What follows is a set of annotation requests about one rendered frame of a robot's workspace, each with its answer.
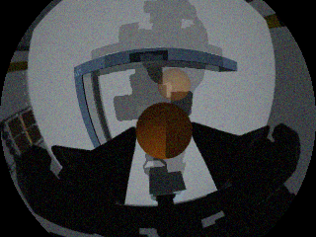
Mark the clear low wall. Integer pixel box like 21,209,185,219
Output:
83,60,234,145

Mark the brown ball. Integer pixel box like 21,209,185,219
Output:
135,103,193,159

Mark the translucent tan ball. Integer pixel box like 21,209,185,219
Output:
158,68,191,100

